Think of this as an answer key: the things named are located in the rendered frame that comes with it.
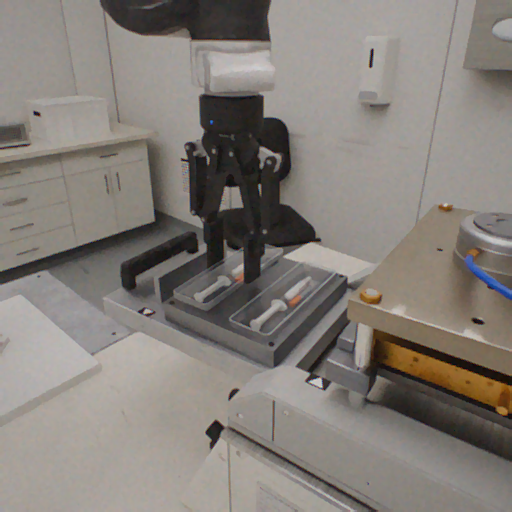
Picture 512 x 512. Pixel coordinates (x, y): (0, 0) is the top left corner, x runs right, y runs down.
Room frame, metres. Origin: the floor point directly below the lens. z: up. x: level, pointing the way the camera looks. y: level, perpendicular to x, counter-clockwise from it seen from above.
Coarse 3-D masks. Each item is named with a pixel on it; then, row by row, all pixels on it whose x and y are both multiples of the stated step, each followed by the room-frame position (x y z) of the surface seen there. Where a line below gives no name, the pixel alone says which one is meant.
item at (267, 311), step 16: (288, 272) 0.53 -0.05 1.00; (304, 272) 0.53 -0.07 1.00; (320, 272) 0.53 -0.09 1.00; (272, 288) 0.49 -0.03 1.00; (288, 288) 0.49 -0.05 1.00; (304, 288) 0.49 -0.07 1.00; (256, 304) 0.45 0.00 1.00; (272, 304) 0.45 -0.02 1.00; (288, 304) 0.45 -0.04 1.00; (240, 320) 0.42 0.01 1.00; (256, 320) 0.41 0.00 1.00; (272, 320) 0.42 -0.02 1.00
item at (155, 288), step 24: (168, 264) 0.62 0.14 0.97; (192, 264) 0.56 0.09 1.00; (120, 288) 0.54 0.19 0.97; (144, 288) 0.54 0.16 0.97; (168, 288) 0.52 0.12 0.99; (120, 312) 0.50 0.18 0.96; (336, 312) 0.48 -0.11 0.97; (168, 336) 0.45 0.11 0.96; (192, 336) 0.43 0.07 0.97; (312, 336) 0.43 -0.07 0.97; (216, 360) 0.41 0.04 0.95; (240, 360) 0.39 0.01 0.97; (288, 360) 0.39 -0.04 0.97; (312, 360) 0.41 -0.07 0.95
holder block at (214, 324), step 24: (288, 264) 0.57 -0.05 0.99; (240, 288) 0.53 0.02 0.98; (264, 288) 0.50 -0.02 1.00; (336, 288) 0.50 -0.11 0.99; (168, 312) 0.46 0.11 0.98; (192, 312) 0.45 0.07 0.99; (216, 312) 0.45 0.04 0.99; (312, 312) 0.45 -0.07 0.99; (216, 336) 0.42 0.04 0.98; (240, 336) 0.40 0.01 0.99; (288, 336) 0.40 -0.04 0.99; (264, 360) 0.38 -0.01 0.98
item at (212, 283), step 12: (240, 252) 0.58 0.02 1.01; (276, 252) 0.58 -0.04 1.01; (228, 264) 0.54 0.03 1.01; (240, 264) 0.54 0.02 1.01; (204, 276) 0.50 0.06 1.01; (216, 276) 0.50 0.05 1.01; (228, 276) 0.50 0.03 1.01; (240, 276) 0.51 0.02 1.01; (180, 288) 0.47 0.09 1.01; (192, 288) 0.47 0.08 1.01; (204, 288) 0.47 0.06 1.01; (216, 288) 0.47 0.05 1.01; (204, 300) 0.45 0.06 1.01
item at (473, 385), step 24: (384, 336) 0.31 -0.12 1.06; (384, 360) 0.31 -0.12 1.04; (408, 360) 0.29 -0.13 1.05; (432, 360) 0.28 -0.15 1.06; (456, 360) 0.28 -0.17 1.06; (408, 384) 0.29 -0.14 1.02; (432, 384) 0.28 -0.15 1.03; (456, 384) 0.27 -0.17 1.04; (480, 384) 0.26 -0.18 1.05; (504, 384) 0.26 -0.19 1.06; (480, 408) 0.26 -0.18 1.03; (504, 408) 0.24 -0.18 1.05
